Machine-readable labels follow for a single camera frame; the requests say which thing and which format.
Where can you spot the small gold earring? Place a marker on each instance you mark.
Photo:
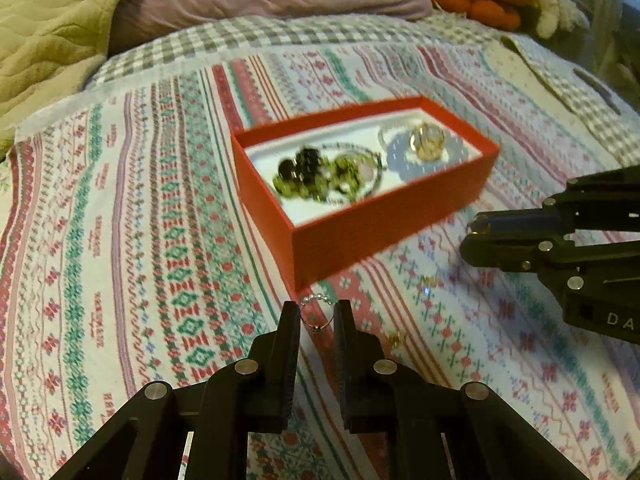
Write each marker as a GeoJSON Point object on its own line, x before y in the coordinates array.
{"type": "Point", "coordinates": [396, 338]}

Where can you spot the grey checked bedsheet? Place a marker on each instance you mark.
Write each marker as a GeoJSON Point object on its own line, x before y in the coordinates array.
{"type": "Point", "coordinates": [614, 125]}

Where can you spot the beige quilted blanket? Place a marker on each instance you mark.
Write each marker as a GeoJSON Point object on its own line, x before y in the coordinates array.
{"type": "Point", "coordinates": [49, 48]}

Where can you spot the patterned handmade cloth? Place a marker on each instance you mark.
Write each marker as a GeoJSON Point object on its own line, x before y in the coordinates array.
{"type": "Point", "coordinates": [127, 256]}

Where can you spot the silver hoop earring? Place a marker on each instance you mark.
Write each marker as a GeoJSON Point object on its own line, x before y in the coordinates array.
{"type": "Point", "coordinates": [316, 311]}

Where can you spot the red jewelry box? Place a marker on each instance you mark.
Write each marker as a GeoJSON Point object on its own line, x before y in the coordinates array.
{"type": "Point", "coordinates": [311, 241]}

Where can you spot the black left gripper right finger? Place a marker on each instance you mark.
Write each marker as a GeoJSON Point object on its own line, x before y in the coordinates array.
{"type": "Point", "coordinates": [434, 432]}

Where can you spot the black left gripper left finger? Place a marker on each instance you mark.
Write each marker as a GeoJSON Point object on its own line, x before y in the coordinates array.
{"type": "Point", "coordinates": [198, 431]}

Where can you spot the green beaded bangle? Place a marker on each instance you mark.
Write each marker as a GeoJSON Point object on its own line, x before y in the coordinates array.
{"type": "Point", "coordinates": [350, 173]}

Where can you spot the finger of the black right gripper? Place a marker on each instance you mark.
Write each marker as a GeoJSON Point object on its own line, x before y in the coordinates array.
{"type": "Point", "coordinates": [616, 263]}
{"type": "Point", "coordinates": [607, 201]}

